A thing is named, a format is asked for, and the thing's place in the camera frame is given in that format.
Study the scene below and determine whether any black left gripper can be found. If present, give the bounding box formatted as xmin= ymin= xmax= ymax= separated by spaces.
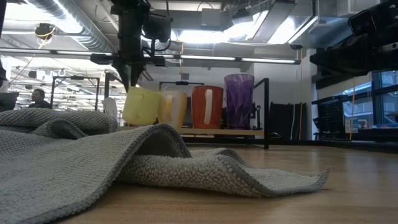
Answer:
xmin=90 ymin=0 xmax=167 ymax=93

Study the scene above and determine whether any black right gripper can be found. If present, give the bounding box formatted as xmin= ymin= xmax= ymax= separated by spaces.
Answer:
xmin=308 ymin=29 xmax=398 ymax=84

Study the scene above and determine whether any small pale yellow cup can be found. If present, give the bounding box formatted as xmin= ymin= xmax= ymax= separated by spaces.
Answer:
xmin=122 ymin=86 xmax=163 ymax=126

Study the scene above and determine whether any yellow and white mug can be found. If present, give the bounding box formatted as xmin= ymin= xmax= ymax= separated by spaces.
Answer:
xmin=157 ymin=90 xmax=188 ymax=129

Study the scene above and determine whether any orange mug white handle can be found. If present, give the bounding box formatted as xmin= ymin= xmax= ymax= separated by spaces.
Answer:
xmin=191 ymin=85 xmax=224 ymax=130

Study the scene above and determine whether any purple marbled tumbler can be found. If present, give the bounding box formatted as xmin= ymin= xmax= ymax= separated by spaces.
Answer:
xmin=224 ymin=73 xmax=256 ymax=130

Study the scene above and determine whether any white chair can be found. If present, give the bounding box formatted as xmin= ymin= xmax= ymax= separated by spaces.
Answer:
xmin=101 ymin=96 xmax=119 ymax=121

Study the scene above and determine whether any black perforated rack cart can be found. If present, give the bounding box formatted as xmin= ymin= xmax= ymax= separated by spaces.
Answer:
xmin=312 ymin=95 xmax=351 ymax=141

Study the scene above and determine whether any black upright panel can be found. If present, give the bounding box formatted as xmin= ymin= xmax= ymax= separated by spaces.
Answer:
xmin=269 ymin=101 xmax=307 ymax=141

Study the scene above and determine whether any long ceiling light strip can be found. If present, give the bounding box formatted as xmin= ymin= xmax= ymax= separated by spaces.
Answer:
xmin=0 ymin=47 xmax=302 ymax=65

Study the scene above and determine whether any person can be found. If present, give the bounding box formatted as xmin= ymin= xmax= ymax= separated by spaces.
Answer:
xmin=27 ymin=88 xmax=53 ymax=110

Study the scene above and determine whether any grey knitted towel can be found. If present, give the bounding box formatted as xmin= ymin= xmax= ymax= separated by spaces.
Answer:
xmin=0 ymin=108 xmax=330 ymax=224

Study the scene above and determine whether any dark screen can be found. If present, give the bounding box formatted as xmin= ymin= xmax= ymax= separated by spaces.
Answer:
xmin=0 ymin=91 xmax=20 ymax=113

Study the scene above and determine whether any thick black background frame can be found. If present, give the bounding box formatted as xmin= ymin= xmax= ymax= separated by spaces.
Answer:
xmin=103 ymin=72 xmax=135 ymax=125

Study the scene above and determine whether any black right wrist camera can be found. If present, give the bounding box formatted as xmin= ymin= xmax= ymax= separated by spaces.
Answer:
xmin=348 ymin=10 xmax=379 ymax=37

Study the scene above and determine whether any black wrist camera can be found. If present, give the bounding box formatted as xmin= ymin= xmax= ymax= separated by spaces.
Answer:
xmin=142 ymin=13 xmax=174 ymax=44
xmin=348 ymin=10 xmax=379 ymax=37

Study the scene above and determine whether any thin black background frame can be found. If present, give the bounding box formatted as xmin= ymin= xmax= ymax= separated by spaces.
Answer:
xmin=50 ymin=75 xmax=101 ymax=111

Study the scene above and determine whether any black background frame with camera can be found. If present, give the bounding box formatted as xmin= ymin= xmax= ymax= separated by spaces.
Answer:
xmin=159 ymin=81 xmax=205 ymax=93

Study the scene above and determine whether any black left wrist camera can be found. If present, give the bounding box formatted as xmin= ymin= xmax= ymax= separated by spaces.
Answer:
xmin=142 ymin=13 xmax=174 ymax=44

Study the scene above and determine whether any wooden shelf black frame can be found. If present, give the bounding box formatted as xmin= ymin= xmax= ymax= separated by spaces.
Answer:
xmin=118 ymin=77 xmax=271 ymax=150

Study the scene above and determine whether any round ceiling fixture yellow cable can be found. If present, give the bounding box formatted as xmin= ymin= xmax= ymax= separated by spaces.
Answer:
xmin=34 ymin=22 xmax=57 ymax=50

